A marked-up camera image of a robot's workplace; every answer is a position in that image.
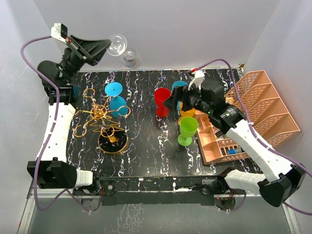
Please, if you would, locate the aluminium frame rail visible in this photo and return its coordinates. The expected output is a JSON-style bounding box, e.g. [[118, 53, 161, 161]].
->
[[18, 189, 301, 234]]

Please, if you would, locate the blue wine glass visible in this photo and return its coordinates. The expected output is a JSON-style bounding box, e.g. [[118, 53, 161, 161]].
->
[[104, 82, 128, 117]]

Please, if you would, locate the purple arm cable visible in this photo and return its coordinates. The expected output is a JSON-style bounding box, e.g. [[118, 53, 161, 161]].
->
[[195, 58, 312, 216], [20, 35, 91, 213]]

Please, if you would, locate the pink plastic file organizer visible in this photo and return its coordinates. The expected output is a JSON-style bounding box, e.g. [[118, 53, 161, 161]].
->
[[194, 70, 300, 165]]

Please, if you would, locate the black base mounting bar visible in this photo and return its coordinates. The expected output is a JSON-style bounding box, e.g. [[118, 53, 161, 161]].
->
[[80, 174, 247, 207]]

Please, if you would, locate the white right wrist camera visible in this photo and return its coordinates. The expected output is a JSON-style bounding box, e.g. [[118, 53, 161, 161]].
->
[[188, 67, 205, 90]]

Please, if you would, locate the yellow wine glass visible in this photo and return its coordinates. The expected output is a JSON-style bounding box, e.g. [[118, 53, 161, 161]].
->
[[178, 108, 196, 125]]

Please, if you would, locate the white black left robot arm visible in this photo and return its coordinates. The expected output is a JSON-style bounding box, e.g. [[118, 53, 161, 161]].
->
[[27, 36, 111, 195]]

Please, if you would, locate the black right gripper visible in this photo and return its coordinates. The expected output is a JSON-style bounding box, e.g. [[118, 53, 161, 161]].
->
[[163, 81, 213, 115]]

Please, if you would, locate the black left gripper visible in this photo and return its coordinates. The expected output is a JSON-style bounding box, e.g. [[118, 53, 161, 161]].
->
[[59, 35, 111, 85]]

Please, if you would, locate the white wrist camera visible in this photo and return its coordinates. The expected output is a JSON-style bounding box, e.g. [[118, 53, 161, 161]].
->
[[51, 23, 71, 43], [188, 67, 205, 90]]

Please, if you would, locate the clear wine glass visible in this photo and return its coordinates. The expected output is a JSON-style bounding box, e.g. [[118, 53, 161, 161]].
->
[[106, 34, 140, 69]]

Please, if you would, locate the blue white small bottle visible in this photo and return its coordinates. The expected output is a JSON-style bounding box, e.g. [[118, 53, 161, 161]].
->
[[228, 148, 243, 155]]

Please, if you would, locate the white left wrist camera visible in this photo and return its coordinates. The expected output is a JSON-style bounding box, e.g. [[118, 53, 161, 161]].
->
[[51, 23, 71, 43]]

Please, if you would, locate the red wine glass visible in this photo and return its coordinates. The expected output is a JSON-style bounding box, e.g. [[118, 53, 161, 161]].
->
[[154, 88, 171, 117]]

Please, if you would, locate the green wine glass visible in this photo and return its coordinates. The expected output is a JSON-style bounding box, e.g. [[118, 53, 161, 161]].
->
[[177, 117, 198, 146]]

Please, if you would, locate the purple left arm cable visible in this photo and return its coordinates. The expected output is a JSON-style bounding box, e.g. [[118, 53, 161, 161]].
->
[[20, 35, 91, 213]]

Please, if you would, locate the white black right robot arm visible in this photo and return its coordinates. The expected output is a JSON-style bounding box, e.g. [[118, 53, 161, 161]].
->
[[163, 80, 308, 207]]

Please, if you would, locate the teal wine glass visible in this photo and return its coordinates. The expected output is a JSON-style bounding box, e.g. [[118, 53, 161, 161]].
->
[[172, 80, 188, 111]]

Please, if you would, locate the gold wire glass rack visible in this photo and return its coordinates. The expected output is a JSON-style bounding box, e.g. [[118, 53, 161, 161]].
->
[[73, 88, 129, 155]]

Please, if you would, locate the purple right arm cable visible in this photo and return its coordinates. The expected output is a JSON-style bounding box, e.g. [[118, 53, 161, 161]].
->
[[195, 58, 312, 216]]

